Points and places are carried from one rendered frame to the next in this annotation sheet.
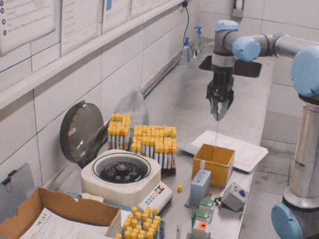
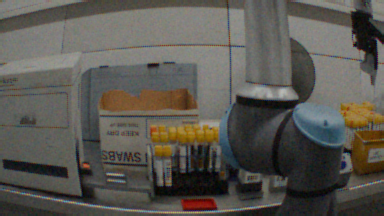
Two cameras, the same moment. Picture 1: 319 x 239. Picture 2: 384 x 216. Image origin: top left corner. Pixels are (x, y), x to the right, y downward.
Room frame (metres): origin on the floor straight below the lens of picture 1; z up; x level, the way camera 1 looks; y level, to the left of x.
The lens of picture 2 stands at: (0.47, -1.38, 1.32)
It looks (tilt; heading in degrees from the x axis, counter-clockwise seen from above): 10 degrees down; 73
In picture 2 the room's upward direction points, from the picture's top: straight up
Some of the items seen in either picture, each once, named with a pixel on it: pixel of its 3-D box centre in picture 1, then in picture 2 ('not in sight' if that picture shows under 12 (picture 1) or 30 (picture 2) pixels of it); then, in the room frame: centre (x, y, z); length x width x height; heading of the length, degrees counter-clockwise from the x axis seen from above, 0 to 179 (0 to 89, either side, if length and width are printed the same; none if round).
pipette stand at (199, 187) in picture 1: (199, 189); not in sight; (1.25, -0.06, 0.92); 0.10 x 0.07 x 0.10; 163
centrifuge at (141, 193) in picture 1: (126, 183); not in sight; (1.23, 0.19, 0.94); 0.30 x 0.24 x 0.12; 69
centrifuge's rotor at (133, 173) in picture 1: (121, 175); not in sight; (1.23, 0.21, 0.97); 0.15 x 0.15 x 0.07
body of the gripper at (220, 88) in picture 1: (220, 82); (364, 32); (1.38, -0.10, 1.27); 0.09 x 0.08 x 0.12; 164
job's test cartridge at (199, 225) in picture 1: (200, 233); (251, 175); (1.01, -0.07, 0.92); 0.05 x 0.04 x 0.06; 78
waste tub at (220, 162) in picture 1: (214, 165); (371, 151); (1.41, -0.11, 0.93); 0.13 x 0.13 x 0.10; 74
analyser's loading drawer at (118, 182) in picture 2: not in sight; (106, 178); (0.70, -0.03, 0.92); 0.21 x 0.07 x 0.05; 168
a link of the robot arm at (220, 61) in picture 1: (224, 60); (363, 6); (1.39, -0.11, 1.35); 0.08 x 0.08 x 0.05
